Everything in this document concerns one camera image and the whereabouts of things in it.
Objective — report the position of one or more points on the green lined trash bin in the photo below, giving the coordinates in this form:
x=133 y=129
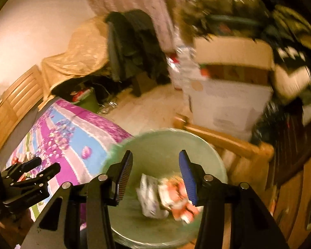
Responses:
x=156 y=154

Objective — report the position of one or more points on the stack of white packages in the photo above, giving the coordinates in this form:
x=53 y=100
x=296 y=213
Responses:
x=189 y=69

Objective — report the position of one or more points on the yellow cloth covered furniture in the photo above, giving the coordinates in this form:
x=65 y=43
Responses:
x=86 y=54

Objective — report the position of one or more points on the black plastic bag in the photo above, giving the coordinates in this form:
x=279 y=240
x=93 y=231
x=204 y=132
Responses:
x=231 y=18

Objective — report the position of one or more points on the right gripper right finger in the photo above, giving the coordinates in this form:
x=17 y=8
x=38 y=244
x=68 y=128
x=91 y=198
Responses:
x=196 y=186

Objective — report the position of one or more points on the white HP box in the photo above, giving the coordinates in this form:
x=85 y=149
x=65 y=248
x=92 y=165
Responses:
x=228 y=107

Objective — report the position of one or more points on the orange snack wrapper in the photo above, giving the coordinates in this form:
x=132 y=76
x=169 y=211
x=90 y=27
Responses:
x=174 y=198

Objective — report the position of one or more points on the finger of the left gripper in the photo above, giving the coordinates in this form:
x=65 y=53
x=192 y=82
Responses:
x=40 y=180
x=18 y=169

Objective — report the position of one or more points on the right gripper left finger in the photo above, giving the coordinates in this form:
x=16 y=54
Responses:
x=118 y=176

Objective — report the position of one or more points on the wooden headboard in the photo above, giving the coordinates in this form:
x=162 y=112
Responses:
x=18 y=100

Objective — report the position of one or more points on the wooden chair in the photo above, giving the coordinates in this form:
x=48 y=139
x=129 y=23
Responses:
x=244 y=162

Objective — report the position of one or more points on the wooden dresser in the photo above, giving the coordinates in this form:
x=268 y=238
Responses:
x=290 y=174

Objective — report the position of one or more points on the white wrapper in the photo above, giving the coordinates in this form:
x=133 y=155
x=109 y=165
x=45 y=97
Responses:
x=149 y=200

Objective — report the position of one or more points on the pile of dark clothes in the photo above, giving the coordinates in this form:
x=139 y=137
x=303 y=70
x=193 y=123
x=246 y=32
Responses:
x=289 y=34

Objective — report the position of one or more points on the colourful floral bed cover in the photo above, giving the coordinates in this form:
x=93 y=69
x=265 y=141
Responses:
x=78 y=139

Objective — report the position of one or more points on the dark jacket on chair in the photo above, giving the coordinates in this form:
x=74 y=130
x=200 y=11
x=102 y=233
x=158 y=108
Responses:
x=133 y=47

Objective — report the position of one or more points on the green storage box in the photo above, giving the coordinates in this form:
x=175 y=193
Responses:
x=86 y=99

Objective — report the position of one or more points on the brown cardboard box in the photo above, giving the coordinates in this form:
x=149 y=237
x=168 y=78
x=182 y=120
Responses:
x=235 y=59

